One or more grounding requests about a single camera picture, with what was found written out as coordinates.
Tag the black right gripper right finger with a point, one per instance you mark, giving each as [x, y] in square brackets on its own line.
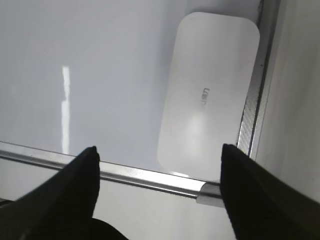
[262, 207]

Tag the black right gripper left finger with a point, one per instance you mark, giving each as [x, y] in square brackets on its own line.
[59, 209]

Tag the white whiteboard eraser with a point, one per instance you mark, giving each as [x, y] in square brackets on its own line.
[210, 73]

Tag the white magnetic whiteboard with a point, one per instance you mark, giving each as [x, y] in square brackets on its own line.
[75, 73]

